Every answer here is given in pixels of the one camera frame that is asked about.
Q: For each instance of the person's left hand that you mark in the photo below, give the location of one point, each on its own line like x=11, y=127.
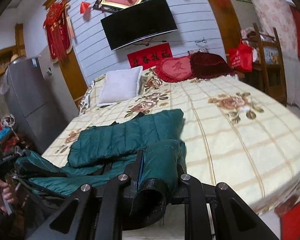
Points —
x=8, y=194

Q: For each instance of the dark green puffer jacket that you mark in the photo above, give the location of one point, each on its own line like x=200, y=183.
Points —
x=103, y=152

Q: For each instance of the red chinese knot hanging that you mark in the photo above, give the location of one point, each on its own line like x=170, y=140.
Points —
x=59, y=32

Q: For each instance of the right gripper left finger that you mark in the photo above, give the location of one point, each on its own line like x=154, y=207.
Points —
x=94, y=212

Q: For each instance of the black wall television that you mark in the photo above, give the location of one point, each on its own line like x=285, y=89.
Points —
x=138, y=22

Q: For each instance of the red shopping bag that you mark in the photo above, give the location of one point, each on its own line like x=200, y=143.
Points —
x=241, y=58

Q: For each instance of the red heart-shaped cushion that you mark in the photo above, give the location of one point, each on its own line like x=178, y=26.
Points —
x=174, y=69

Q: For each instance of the floral pink curtain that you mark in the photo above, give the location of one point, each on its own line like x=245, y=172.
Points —
x=277, y=14

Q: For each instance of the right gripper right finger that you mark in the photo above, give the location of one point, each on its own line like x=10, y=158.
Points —
x=217, y=212

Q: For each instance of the wooden shelf rack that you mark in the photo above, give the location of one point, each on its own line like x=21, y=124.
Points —
x=268, y=73

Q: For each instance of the white pillow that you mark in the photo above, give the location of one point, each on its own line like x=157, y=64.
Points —
x=120, y=85

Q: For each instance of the red calligraphy banner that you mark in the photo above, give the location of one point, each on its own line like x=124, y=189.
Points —
x=149, y=57

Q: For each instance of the grey refrigerator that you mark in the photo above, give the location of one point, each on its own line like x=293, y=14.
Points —
x=30, y=101

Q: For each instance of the floral plaid bed sheet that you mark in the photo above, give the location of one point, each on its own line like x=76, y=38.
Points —
x=233, y=133

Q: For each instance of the dark red velvet cushion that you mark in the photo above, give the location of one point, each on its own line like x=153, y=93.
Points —
x=209, y=66

